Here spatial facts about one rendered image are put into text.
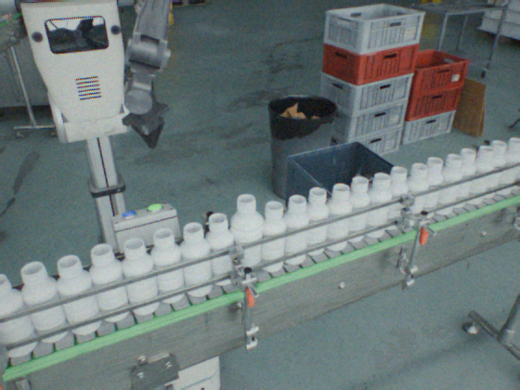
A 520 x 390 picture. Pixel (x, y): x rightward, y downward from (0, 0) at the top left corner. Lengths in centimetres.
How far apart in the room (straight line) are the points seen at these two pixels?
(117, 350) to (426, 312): 177
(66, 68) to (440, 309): 201
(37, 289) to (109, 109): 63
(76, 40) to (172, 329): 76
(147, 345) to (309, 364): 123
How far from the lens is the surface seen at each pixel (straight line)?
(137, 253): 85
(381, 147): 371
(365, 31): 315
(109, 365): 99
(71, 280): 86
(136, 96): 93
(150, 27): 95
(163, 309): 95
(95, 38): 127
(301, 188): 154
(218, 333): 103
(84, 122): 134
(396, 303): 243
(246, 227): 89
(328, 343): 218
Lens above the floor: 169
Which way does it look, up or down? 32 degrees down
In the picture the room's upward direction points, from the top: 1 degrees clockwise
